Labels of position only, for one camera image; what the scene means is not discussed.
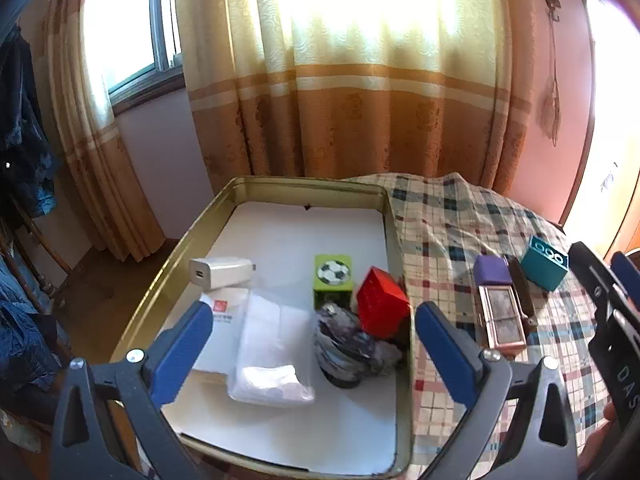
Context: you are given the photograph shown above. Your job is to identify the red toy block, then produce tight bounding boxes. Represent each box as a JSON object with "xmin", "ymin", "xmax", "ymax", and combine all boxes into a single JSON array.
[{"xmin": 356, "ymin": 266, "xmax": 411, "ymax": 338}]

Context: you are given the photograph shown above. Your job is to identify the person's right hand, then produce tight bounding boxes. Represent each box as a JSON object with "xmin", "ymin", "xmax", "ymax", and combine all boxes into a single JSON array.
[{"xmin": 577, "ymin": 402, "xmax": 628, "ymax": 480}]

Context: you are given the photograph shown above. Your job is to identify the blue cloth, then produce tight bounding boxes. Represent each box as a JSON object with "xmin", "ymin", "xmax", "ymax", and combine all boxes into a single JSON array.
[{"xmin": 0, "ymin": 240, "xmax": 71, "ymax": 396}]

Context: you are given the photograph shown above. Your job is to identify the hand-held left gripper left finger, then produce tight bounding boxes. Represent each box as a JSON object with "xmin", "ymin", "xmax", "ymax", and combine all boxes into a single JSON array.
[{"xmin": 50, "ymin": 302, "xmax": 213, "ymax": 480}]

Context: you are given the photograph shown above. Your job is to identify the dark wrapper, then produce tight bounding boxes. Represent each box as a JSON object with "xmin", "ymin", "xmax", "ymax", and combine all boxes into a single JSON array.
[{"xmin": 314, "ymin": 302, "xmax": 405, "ymax": 388}]

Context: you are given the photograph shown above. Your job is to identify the green soccer toy block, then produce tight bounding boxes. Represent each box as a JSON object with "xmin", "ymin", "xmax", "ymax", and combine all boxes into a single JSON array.
[{"xmin": 313, "ymin": 254, "xmax": 353, "ymax": 311}]

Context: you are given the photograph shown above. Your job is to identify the dark wooden chair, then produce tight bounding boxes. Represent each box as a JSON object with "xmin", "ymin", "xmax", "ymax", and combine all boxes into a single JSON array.
[{"xmin": 0, "ymin": 195, "xmax": 71, "ymax": 311}]

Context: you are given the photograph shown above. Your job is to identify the purple small box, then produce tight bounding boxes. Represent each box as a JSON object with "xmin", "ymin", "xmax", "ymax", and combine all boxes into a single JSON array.
[{"xmin": 472, "ymin": 255, "xmax": 512, "ymax": 288}]

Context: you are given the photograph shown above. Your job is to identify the wooden door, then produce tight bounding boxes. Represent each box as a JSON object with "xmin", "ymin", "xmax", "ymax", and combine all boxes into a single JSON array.
[{"xmin": 602, "ymin": 180, "xmax": 640, "ymax": 262}]

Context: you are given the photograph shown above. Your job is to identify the window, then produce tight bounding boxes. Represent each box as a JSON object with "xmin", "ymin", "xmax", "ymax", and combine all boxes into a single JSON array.
[{"xmin": 82, "ymin": 0, "xmax": 186, "ymax": 117}]

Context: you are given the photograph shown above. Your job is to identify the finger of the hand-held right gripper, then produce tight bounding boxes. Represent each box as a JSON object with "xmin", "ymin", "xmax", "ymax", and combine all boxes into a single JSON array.
[
  {"xmin": 569, "ymin": 241, "xmax": 632, "ymax": 323},
  {"xmin": 610, "ymin": 251, "xmax": 640, "ymax": 311}
]

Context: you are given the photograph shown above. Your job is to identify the rose gold compact case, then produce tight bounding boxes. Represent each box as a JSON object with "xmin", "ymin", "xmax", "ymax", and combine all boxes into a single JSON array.
[{"xmin": 477, "ymin": 285, "xmax": 528, "ymax": 351}]

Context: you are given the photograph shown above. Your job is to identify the tasselled curtain tieback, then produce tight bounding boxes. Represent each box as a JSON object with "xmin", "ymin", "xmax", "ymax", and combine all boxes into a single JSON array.
[{"xmin": 537, "ymin": 20, "xmax": 564, "ymax": 147}]

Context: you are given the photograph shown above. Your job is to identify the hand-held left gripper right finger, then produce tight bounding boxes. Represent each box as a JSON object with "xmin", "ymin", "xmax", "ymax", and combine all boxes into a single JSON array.
[{"xmin": 416, "ymin": 301, "xmax": 581, "ymax": 480}]

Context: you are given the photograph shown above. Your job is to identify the white card box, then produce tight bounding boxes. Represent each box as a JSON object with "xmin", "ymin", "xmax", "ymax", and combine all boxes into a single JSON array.
[{"xmin": 192, "ymin": 287, "xmax": 251, "ymax": 376}]

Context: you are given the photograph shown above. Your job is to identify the dark blue hanging clothes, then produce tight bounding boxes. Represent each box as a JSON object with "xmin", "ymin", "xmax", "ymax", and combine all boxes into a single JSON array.
[{"xmin": 0, "ymin": 25, "xmax": 58, "ymax": 218}]

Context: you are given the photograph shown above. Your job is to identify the plaid tablecloth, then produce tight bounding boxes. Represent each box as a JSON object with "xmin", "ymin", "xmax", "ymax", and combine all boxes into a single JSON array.
[{"xmin": 345, "ymin": 172, "xmax": 621, "ymax": 480}]

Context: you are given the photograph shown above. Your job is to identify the gold tin box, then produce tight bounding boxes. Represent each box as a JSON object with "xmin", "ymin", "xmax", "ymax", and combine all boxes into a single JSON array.
[{"xmin": 107, "ymin": 176, "xmax": 416, "ymax": 479}]

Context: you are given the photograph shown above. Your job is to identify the white charger plug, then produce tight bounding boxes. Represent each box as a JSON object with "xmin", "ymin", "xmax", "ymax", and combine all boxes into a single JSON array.
[{"xmin": 189, "ymin": 256, "xmax": 257, "ymax": 291}]

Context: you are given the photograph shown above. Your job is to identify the clear plastic bag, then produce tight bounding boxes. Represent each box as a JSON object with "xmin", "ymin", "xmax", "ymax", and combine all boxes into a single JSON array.
[{"xmin": 227, "ymin": 292, "xmax": 317, "ymax": 407}]

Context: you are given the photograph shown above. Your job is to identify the brown comb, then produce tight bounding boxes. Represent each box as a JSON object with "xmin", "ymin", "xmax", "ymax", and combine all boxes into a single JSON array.
[{"xmin": 502, "ymin": 255, "xmax": 538, "ymax": 333}]

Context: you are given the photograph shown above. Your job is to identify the teal toy block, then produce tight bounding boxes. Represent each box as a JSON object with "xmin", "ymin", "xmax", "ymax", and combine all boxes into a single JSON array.
[{"xmin": 520, "ymin": 235, "xmax": 571, "ymax": 292}]

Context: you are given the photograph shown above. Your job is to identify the yellow patterned curtain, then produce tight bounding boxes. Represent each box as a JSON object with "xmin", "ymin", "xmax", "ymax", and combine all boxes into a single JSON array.
[
  {"xmin": 175, "ymin": 0, "xmax": 531, "ymax": 196},
  {"xmin": 42, "ymin": 0, "xmax": 167, "ymax": 263}
]

